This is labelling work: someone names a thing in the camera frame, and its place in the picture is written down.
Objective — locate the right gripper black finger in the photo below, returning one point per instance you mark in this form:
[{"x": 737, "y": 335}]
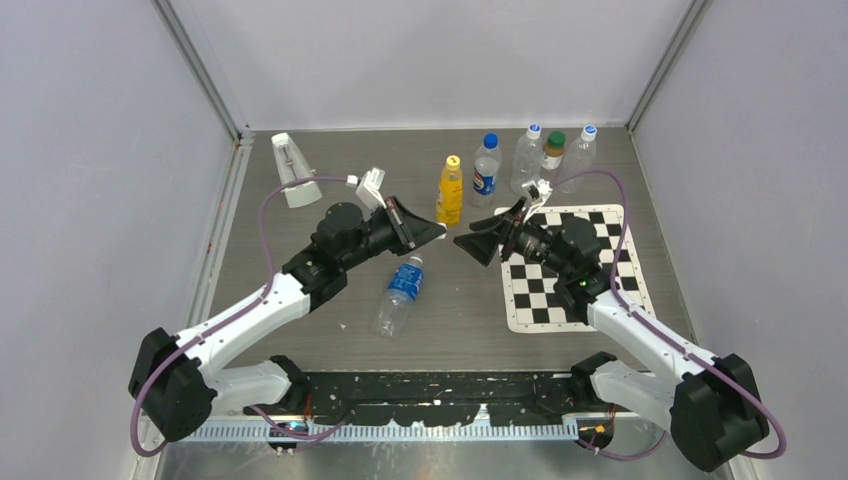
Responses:
[
  {"x": 484, "y": 246},
  {"x": 500, "y": 223}
]

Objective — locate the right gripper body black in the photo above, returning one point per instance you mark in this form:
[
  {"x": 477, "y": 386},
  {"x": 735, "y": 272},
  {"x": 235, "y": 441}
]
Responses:
[{"x": 529, "y": 240}]

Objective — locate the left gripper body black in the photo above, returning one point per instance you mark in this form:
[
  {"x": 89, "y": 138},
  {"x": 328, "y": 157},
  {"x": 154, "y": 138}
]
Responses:
[{"x": 387, "y": 232}]

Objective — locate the yellow juice bottle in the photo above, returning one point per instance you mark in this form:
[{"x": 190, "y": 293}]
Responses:
[{"x": 450, "y": 197}]

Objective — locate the clear bottle blue label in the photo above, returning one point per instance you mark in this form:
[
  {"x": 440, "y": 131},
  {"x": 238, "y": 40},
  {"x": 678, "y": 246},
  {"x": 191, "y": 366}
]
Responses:
[{"x": 400, "y": 295}]

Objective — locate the clear bottle pepsi label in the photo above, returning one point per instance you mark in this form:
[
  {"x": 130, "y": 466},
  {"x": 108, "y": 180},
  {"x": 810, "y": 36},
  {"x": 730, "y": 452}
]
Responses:
[{"x": 486, "y": 168}]

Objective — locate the yellow bottle cap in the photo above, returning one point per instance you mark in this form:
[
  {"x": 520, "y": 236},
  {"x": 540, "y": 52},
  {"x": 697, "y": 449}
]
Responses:
[{"x": 453, "y": 162}]

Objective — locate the blue bottle cap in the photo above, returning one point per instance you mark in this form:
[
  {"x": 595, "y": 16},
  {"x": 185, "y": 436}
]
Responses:
[{"x": 490, "y": 141}]

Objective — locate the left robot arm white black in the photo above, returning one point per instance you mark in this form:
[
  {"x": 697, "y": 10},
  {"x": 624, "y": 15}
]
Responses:
[{"x": 180, "y": 380}]

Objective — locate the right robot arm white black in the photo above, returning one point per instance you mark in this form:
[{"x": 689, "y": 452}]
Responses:
[{"x": 709, "y": 406}]

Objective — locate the left standing clear bottle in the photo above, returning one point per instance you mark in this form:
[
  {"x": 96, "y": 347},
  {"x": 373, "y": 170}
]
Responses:
[{"x": 526, "y": 163}]

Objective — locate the standing clear bottle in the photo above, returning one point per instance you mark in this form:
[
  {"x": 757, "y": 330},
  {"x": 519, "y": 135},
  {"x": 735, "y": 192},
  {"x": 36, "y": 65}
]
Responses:
[
  {"x": 578, "y": 157},
  {"x": 526, "y": 163}
]

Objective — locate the green cap brown bottle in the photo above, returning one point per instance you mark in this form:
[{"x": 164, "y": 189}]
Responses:
[{"x": 553, "y": 151}]

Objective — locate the right standing clear bottle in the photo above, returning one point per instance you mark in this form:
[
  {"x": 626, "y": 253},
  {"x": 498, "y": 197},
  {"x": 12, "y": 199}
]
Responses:
[{"x": 578, "y": 157}]

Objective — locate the checkerboard calibration mat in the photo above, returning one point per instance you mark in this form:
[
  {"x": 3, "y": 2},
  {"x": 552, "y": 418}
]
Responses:
[{"x": 528, "y": 288}]

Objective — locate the white metronome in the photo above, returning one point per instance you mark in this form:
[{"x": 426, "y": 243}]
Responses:
[{"x": 292, "y": 165}]

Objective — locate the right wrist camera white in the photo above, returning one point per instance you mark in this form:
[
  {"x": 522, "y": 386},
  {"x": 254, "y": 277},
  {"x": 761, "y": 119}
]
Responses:
[{"x": 537, "y": 192}]

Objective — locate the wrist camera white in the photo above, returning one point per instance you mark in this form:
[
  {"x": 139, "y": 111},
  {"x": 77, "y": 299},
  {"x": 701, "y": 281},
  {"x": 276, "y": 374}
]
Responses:
[
  {"x": 367, "y": 188},
  {"x": 537, "y": 192}
]

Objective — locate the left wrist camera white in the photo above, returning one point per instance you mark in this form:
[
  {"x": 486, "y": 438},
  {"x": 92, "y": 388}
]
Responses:
[{"x": 367, "y": 188}]

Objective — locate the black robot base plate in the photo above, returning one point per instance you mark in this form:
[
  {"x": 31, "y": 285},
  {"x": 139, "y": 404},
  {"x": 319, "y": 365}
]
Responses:
[{"x": 443, "y": 399}]

